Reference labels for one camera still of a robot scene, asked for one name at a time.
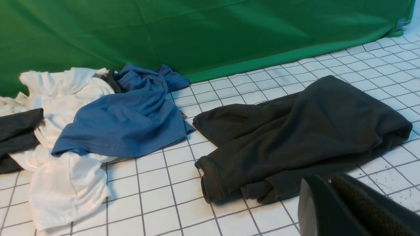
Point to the green backdrop cloth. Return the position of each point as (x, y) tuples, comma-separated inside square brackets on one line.
[(200, 39)]

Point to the metal binder clip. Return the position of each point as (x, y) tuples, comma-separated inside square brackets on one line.
[(401, 23)]

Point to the white t-shirt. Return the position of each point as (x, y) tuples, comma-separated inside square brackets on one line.
[(66, 188)]

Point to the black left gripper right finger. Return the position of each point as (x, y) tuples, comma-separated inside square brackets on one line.
[(377, 214)]

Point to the white grid tablecloth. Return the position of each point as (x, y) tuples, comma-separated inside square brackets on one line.
[(160, 194)]

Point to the dark gray garment at left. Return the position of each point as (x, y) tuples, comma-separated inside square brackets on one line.
[(17, 135)]

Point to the dark gray long-sleeve top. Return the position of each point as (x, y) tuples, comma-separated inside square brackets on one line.
[(264, 150)]

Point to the blue t-shirt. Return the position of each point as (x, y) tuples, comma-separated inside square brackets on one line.
[(136, 122)]

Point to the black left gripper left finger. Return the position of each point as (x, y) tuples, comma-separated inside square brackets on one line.
[(322, 211)]

